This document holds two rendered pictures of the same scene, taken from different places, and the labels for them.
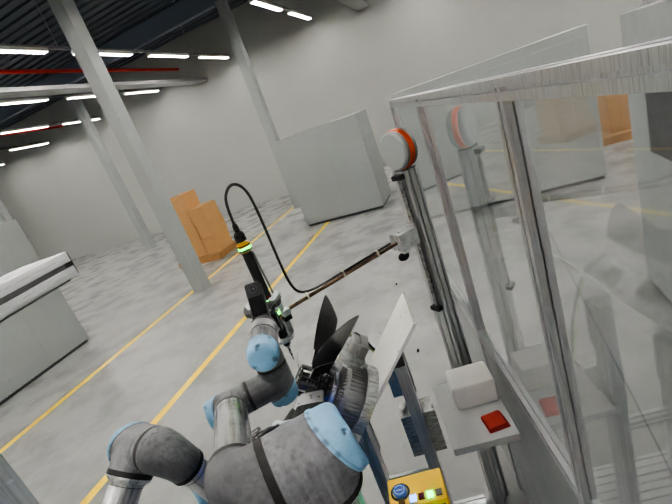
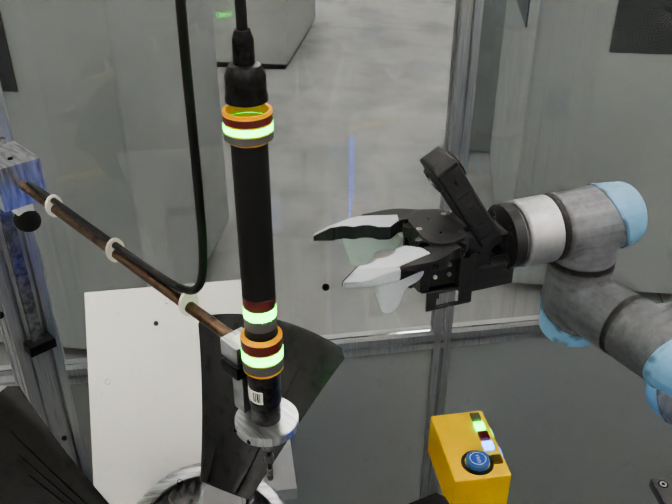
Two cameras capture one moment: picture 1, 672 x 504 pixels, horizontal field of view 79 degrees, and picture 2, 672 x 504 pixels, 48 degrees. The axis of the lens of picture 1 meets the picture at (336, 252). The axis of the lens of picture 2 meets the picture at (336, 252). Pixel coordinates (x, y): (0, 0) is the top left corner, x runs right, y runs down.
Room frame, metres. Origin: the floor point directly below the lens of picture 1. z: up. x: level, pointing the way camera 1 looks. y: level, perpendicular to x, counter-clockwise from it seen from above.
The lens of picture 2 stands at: (1.37, 0.88, 2.05)
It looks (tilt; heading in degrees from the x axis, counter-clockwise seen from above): 31 degrees down; 254
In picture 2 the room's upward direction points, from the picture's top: straight up
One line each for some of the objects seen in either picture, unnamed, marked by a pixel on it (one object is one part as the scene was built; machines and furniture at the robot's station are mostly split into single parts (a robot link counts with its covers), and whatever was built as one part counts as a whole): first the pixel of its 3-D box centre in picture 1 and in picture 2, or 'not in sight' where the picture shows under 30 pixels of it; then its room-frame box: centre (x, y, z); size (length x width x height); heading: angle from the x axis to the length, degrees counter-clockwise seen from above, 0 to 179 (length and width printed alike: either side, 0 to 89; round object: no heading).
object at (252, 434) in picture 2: (282, 325); (258, 386); (1.28, 0.26, 1.50); 0.09 x 0.07 x 0.10; 118
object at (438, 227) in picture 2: (265, 322); (460, 250); (1.06, 0.25, 1.63); 0.12 x 0.08 x 0.09; 3
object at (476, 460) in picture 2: (399, 491); (477, 461); (0.89, 0.06, 1.08); 0.04 x 0.04 x 0.02
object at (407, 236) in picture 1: (405, 237); (8, 174); (1.57, -0.28, 1.54); 0.10 x 0.07 x 0.08; 118
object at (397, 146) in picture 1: (398, 149); not in sight; (1.62, -0.37, 1.88); 0.17 x 0.15 x 0.16; 173
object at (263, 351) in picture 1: (263, 348); (588, 221); (0.90, 0.24, 1.64); 0.11 x 0.08 x 0.09; 3
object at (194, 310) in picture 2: (344, 274); (113, 251); (1.42, 0.00, 1.54); 0.54 x 0.01 x 0.01; 118
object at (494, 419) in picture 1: (495, 420); not in sight; (1.21, -0.34, 0.87); 0.08 x 0.08 x 0.02; 0
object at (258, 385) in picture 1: (272, 384); (585, 301); (0.89, 0.26, 1.54); 0.11 x 0.08 x 0.11; 105
